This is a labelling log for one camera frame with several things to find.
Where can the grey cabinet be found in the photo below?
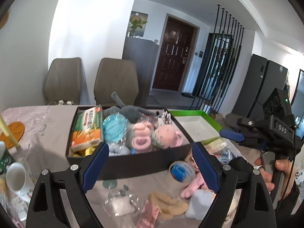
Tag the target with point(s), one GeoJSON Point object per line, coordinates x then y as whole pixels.
{"type": "Point", "coordinates": [140, 57]}

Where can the black framed glass door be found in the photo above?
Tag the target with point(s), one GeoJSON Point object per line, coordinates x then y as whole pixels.
{"type": "Point", "coordinates": [210, 52]}

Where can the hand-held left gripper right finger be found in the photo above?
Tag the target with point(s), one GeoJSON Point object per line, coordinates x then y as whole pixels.
{"type": "Point", "coordinates": [205, 168]}

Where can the framed wall picture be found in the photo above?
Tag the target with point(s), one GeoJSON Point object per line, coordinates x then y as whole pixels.
{"type": "Point", "coordinates": [142, 16]}

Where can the beige dining chair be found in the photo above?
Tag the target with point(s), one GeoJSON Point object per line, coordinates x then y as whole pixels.
{"type": "Point", "coordinates": [63, 80]}
{"type": "Point", "coordinates": [116, 80]}

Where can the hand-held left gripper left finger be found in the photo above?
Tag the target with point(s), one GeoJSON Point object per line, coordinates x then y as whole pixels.
{"type": "Point", "coordinates": [95, 168]}

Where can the grey plush toy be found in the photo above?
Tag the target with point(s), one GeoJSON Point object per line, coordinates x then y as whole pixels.
{"type": "Point", "coordinates": [133, 114]}

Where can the yellow plastic clip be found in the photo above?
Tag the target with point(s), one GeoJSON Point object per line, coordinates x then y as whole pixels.
{"type": "Point", "coordinates": [82, 152]}

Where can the person's right hand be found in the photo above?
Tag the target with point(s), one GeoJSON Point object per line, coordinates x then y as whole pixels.
{"type": "Point", "coordinates": [283, 168]}

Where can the wall switch panel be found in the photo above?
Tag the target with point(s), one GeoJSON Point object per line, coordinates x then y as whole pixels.
{"type": "Point", "coordinates": [200, 54]}

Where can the grey cloth covered desktop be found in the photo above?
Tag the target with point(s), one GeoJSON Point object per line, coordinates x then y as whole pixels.
{"type": "Point", "coordinates": [47, 137]}

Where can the green potted plant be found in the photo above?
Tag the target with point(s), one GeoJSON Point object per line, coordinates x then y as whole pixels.
{"type": "Point", "coordinates": [135, 25]}

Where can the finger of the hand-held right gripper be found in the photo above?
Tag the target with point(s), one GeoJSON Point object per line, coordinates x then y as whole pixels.
{"type": "Point", "coordinates": [249, 122]}
{"type": "Point", "coordinates": [231, 135]}

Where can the dark floor mat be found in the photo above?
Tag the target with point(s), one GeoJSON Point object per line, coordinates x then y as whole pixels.
{"type": "Point", "coordinates": [187, 94]}

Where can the pink strawberry plush toy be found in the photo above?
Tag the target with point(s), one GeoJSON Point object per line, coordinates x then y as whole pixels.
{"type": "Point", "coordinates": [166, 135]}

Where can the orange round coaster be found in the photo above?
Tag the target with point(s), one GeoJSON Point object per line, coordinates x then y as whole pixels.
{"type": "Point", "coordinates": [15, 130]}

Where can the clear packet with white pompom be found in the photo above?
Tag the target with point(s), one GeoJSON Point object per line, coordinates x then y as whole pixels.
{"type": "Point", "coordinates": [121, 204]}

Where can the yellow gooseneck desk lamp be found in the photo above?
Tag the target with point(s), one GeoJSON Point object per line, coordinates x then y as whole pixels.
{"type": "Point", "coordinates": [10, 137]}

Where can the white mug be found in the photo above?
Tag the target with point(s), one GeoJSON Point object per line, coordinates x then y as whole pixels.
{"type": "Point", "coordinates": [17, 178]}

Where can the dark grey textured object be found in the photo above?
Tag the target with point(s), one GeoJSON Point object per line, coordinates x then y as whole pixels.
{"type": "Point", "coordinates": [234, 121]}

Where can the dark brown entrance door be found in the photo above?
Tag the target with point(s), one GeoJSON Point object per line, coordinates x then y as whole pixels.
{"type": "Point", "coordinates": [173, 54]}

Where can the brown fuzzy hair claw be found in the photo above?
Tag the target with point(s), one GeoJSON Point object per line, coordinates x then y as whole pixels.
{"type": "Point", "coordinates": [166, 205]}

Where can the pink plush glove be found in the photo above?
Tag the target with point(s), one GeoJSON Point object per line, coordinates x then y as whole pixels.
{"type": "Point", "coordinates": [192, 187]}

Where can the clear ball with blue toy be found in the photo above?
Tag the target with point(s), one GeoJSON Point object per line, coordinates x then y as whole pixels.
{"type": "Point", "coordinates": [180, 171]}

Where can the blue printed packet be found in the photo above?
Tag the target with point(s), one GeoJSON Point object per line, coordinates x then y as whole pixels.
{"type": "Point", "coordinates": [226, 155]}

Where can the teal round plastic case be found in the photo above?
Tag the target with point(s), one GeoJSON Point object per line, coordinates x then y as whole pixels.
{"type": "Point", "coordinates": [114, 129]}

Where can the white fluffy block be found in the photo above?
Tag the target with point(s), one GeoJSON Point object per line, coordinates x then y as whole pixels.
{"type": "Point", "coordinates": [198, 204]}

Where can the black slat partition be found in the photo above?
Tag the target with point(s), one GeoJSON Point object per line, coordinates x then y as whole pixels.
{"type": "Point", "coordinates": [228, 59]}

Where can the black storage box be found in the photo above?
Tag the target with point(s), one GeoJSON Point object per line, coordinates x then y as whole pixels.
{"type": "Point", "coordinates": [142, 163]}

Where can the pale yellow fluffy item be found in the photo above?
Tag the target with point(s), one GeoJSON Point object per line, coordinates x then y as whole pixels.
{"type": "Point", "coordinates": [217, 144]}

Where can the green and white tray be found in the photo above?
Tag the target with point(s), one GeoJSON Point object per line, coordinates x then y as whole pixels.
{"type": "Point", "coordinates": [194, 123]}

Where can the person's right forearm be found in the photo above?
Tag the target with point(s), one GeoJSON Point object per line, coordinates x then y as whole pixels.
{"type": "Point", "coordinates": [289, 210]}

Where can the dark grey refrigerator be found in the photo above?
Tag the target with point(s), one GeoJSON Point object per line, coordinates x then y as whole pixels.
{"type": "Point", "coordinates": [261, 80]}

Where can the green medicine box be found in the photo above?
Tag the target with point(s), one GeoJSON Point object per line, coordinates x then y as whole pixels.
{"type": "Point", "coordinates": [87, 128]}

